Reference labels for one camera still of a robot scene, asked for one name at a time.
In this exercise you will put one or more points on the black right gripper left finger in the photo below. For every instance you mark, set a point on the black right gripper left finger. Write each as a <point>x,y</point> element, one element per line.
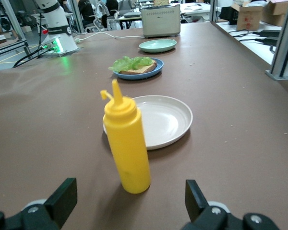
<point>60,203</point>

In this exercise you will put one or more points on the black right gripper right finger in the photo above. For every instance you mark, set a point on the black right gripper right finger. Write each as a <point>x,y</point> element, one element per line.
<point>199,210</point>

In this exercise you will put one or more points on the yellow squeeze bottle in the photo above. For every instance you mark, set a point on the yellow squeeze bottle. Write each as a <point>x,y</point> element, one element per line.
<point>127,143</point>

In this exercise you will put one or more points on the brown bread slice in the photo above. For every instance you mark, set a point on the brown bread slice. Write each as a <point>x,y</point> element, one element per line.
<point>144,69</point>
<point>161,2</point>

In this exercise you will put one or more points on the green lettuce leaf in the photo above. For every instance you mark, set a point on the green lettuce leaf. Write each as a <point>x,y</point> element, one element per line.
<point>132,62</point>

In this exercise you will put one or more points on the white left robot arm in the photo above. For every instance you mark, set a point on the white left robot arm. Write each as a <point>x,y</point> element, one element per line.
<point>55,21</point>

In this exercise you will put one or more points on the beige round plate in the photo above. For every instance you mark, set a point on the beige round plate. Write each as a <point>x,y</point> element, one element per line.
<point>165,122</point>

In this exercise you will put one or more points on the blue round plate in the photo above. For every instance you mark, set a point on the blue round plate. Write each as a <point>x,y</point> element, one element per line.
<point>144,75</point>

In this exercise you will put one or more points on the pale green round plate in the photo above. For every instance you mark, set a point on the pale green round plate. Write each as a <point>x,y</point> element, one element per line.
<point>157,45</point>

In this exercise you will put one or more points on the black power adapter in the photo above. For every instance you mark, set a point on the black power adapter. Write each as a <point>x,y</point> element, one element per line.
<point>271,33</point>

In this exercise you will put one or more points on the beige metal toaster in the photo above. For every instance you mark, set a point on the beige metal toaster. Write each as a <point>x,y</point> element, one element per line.
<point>160,21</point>

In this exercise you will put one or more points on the seated person in dark clothes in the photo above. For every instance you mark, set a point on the seated person in dark clothes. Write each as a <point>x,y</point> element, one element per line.
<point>85,12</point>

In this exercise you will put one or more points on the cardboard box with red print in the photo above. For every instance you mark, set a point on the cardboard box with red print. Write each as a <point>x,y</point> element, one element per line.
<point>249,16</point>

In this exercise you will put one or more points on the plain cardboard box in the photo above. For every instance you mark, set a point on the plain cardboard box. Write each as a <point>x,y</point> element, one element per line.
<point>277,13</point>

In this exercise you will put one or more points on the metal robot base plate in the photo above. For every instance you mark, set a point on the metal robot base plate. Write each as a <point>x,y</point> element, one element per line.
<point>69,51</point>

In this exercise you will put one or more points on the aluminium camera post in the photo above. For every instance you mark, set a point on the aluminium camera post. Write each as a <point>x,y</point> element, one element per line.
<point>285,43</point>

